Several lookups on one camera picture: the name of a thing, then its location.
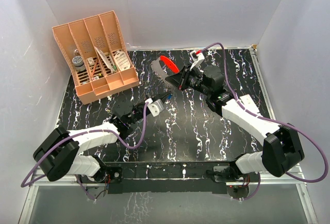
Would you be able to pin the white labelled packet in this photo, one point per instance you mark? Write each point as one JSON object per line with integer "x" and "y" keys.
{"x": 121, "y": 60}

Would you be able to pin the white and red keyring holder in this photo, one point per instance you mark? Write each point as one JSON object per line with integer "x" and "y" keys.
{"x": 163, "y": 66}

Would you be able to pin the orange pencil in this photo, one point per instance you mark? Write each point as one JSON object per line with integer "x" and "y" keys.
{"x": 94, "y": 68}

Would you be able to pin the white envelope card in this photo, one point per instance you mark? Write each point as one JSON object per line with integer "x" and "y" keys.
{"x": 107, "y": 60}

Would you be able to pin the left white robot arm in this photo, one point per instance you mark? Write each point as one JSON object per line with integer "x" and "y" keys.
{"x": 62, "y": 152}

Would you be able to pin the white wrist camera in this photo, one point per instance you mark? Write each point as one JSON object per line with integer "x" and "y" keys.
{"x": 197, "y": 57}
{"x": 155, "y": 106}

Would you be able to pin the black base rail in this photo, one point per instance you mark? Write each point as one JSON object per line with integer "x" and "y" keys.
{"x": 173, "y": 177}

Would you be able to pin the orange plastic desk organizer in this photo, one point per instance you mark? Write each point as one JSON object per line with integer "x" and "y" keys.
{"x": 78, "y": 38}

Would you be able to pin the grey round tin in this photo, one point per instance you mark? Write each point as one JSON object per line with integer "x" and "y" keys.
{"x": 78, "y": 63}

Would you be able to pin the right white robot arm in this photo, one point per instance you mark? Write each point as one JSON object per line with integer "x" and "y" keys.
{"x": 281, "y": 146}

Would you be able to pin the small white cardboard box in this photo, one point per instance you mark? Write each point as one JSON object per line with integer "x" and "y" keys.
{"x": 249, "y": 104}

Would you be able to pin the small white label box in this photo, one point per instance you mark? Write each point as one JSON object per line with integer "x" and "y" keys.
{"x": 91, "y": 61}

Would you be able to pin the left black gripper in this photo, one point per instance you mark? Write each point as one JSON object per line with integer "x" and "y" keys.
{"x": 154, "y": 98}

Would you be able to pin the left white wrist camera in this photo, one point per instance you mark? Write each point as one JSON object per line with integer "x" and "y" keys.
{"x": 155, "y": 106}

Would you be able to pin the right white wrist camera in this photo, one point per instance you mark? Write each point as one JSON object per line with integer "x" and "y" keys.
{"x": 197, "y": 57}

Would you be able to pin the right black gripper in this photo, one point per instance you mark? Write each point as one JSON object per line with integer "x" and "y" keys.
{"x": 178, "y": 79}

